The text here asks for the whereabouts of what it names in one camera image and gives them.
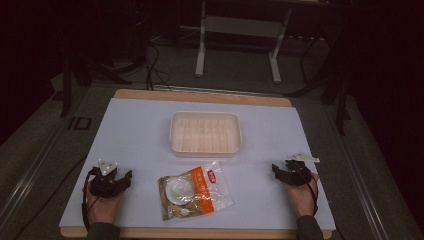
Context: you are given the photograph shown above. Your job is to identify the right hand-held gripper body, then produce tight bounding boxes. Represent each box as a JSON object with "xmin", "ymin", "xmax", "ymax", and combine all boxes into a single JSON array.
[{"xmin": 282, "ymin": 152, "xmax": 321, "ymax": 187}]

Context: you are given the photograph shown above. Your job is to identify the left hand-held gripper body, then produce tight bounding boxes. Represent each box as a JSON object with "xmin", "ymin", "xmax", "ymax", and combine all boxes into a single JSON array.
[{"xmin": 87, "ymin": 159, "xmax": 124, "ymax": 200}]

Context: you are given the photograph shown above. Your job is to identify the person's left hand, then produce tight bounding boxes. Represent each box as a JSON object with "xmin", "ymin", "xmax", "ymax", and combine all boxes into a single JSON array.
[{"xmin": 85, "ymin": 181, "xmax": 125, "ymax": 225}]

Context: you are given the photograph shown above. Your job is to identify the person's right hand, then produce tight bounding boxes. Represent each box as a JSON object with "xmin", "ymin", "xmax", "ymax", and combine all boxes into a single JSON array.
[{"xmin": 284, "ymin": 172, "xmax": 321, "ymax": 218}]

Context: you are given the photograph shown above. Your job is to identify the white table mat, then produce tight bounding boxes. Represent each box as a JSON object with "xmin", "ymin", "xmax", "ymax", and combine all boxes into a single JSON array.
[{"xmin": 59, "ymin": 97, "xmax": 337, "ymax": 232}]

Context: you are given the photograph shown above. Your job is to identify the orange and clear snack bag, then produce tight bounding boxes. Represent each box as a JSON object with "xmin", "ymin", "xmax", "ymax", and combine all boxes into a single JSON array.
[{"xmin": 157, "ymin": 160, "xmax": 235, "ymax": 222}]

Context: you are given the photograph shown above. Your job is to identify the white plastic basket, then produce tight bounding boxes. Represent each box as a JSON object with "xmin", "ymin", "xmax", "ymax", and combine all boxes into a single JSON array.
[{"xmin": 169, "ymin": 110, "xmax": 243, "ymax": 159}]

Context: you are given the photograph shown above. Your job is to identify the black metal stand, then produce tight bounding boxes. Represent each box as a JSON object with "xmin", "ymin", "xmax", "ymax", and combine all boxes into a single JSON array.
[{"xmin": 285, "ymin": 33, "xmax": 355, "ymax": 136}]

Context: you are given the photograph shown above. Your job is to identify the metal floor strip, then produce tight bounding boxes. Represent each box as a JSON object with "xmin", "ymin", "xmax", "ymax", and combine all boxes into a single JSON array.
[{"xmin": 152, "ymin": 84, "xmax": 285, "ymax": 98}]

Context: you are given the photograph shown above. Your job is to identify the white metal stand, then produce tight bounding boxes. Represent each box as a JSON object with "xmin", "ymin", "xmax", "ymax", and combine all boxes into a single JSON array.
[{"xmin": 194, "ymin": 0, "xmax": 295, "ymax": 85}]

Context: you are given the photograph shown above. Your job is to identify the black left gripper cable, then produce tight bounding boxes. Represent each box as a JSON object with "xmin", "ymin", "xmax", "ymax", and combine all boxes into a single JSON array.
[{"xmin": 81, "ymin": 167, "xmax": 101, "ymax": 232}]

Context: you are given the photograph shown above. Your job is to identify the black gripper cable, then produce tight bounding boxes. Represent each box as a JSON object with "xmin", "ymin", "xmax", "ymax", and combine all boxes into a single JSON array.
[
  {"xmin": 300, "ymin": 163, "xmax": 321, "ymax": 216},
  {"xmin": 81, "ymin": 167, "xmax": 101, "ymax": 232}
]

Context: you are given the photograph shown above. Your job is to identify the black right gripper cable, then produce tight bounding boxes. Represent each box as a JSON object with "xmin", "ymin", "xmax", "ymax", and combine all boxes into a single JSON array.
[{"xmin": 300, "ymin": 163, "xmax": 321, "ymax": 216}]

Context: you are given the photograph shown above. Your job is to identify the black floor bracket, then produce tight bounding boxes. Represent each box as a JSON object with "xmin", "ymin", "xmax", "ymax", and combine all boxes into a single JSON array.
[{"xmin": 67, "ymin": 116, "xmax": 93, "ymax": 131}]

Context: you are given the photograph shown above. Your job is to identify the metal floor rail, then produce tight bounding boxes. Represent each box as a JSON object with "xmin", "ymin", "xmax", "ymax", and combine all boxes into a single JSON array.
[
  {"xmin": 0, "ymin": 125, "xmax": 68, "ymax": 228},
  {"xmin": 324, "ymin": 105, "xmax": 392, "ymax": 240}
]

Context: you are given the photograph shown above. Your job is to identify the black floor cables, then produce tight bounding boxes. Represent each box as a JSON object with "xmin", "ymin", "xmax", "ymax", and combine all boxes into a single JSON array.
[{"xmin": 142, "ymin": 42, "xmax": 173, "ymax": 93}]

